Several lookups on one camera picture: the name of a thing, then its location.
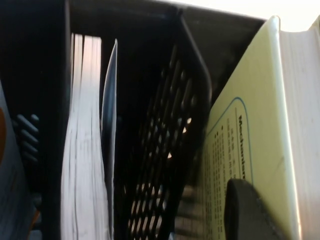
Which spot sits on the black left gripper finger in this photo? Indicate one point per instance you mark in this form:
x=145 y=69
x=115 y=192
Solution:
x=245 y=212

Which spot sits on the yellow mechanisms sourcebook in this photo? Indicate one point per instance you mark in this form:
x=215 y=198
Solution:
x=265 y=100

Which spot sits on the black perforated book stand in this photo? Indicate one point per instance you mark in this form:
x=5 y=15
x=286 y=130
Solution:
x=155 y=75

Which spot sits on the dark mobile robot book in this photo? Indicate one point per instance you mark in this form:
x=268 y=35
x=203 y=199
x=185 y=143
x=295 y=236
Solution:
x=83 y=150

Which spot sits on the white ROS2 programming book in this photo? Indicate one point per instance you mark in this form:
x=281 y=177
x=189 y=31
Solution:
x=12 y=175

